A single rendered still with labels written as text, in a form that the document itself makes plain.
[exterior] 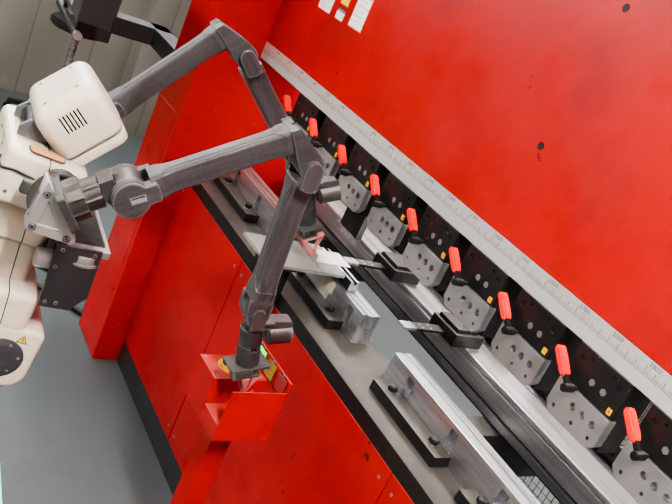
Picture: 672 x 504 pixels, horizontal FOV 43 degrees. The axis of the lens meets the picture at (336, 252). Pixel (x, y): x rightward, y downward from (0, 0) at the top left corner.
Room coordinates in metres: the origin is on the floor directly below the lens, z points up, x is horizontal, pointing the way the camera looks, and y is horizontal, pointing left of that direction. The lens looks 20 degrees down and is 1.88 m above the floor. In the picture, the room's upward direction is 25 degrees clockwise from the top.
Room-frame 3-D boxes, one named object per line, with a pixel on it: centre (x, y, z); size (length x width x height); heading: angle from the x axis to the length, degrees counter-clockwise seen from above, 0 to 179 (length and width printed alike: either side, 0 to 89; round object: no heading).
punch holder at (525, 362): (1.75, -0.48, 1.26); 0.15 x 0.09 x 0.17; 37
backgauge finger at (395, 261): (2.48, -0.14, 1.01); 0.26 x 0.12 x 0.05; 127
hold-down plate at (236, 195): (2.81, 0.40, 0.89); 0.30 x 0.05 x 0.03; 37
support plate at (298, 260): (2.28, 0.11, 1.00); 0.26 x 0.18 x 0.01; 127
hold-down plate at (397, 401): (1.85, -0.33, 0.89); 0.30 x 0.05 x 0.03; 37
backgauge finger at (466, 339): (2.20, -0.35, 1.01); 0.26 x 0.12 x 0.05; 127
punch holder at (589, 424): (1.59, -0.60, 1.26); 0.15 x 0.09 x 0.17; 37
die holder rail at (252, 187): (2.81, 0.32, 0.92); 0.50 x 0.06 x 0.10; 37
